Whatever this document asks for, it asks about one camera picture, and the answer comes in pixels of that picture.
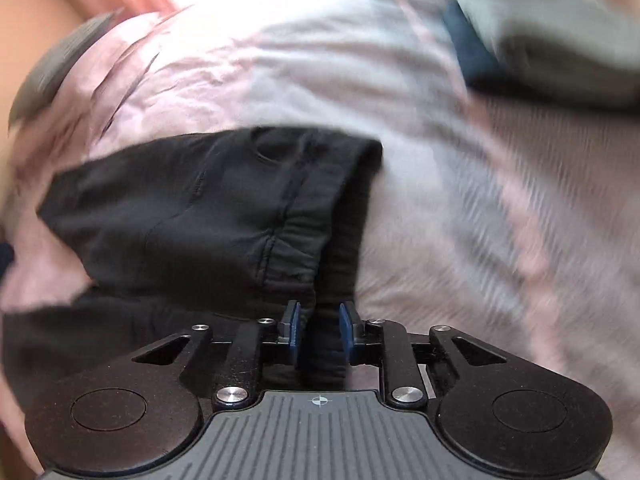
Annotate black trousers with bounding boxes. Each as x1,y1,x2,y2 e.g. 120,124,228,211
2,127,383,408

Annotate pink and grey quilt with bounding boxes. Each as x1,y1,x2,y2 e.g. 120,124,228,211
1,0,639,479

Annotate folded grey garment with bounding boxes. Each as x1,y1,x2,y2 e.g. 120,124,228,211
456,0,639,114

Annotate folded navy garment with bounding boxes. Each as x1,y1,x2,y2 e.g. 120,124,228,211
442,0,508,94

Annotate grey checked pillow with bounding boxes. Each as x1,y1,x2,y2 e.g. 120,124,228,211
8,9,122,130

